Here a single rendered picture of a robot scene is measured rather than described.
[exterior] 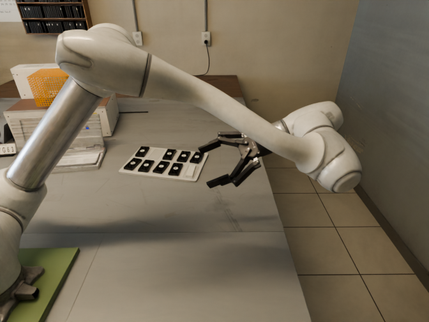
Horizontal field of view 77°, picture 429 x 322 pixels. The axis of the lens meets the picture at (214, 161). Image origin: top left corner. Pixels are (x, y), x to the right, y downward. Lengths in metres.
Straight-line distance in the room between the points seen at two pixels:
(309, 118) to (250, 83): 2.42
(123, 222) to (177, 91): 0.65
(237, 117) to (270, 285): 0.54
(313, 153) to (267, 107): 2.65
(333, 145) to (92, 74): 0.54
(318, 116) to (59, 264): 0.91
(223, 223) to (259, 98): 2.32
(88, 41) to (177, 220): 0.72
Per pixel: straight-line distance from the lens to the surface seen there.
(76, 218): 1.23
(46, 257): 1.10
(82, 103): 0.82
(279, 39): 3.13
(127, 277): 0.97
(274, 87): 3.23
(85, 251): 1.09
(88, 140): 1.64
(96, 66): 0.62
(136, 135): 1.78
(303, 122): 0.78
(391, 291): 2.29
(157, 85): 0.63
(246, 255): 0.99
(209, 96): 0.65
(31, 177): 0.96
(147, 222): 1.12
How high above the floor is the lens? 1.66
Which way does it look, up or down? 32 degrees down
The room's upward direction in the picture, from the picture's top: straight up
